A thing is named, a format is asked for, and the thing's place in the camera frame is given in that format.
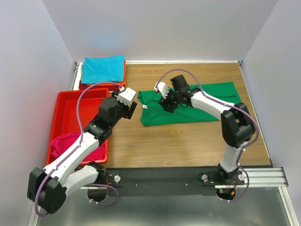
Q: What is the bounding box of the folded dark red t-shirt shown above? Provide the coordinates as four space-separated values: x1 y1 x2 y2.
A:
79 82 119 91

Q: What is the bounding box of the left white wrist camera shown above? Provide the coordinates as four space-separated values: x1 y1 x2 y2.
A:
117 87 136 107

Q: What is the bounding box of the green t-shirt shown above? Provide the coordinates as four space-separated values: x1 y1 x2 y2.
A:
137 81 242 127

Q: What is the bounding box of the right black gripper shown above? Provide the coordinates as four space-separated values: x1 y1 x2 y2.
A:
158 85 182 113

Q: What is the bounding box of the folded blue t-shirt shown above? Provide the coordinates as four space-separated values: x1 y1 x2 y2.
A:
81 55 125 85

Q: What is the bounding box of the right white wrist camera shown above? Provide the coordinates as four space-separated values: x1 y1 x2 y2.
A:
154 81 170 99

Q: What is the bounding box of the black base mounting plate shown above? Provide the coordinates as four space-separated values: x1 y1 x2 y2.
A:
105 167 245 197

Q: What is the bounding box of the red plastic bin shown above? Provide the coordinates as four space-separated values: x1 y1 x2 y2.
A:
46 88 110 165

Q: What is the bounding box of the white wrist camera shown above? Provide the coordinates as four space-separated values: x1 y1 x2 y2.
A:
154 81 170 99
117 87 136 107

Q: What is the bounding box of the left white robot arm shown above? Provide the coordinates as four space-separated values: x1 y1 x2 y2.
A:
27 88 137 217

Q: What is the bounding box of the folded orange t-shirt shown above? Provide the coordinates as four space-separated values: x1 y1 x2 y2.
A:
81 60 126 86

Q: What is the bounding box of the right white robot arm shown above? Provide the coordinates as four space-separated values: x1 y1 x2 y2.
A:
154 75 256 185

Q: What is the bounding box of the crumpled magenta t-shirt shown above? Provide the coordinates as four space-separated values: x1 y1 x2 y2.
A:
46 132 108 165

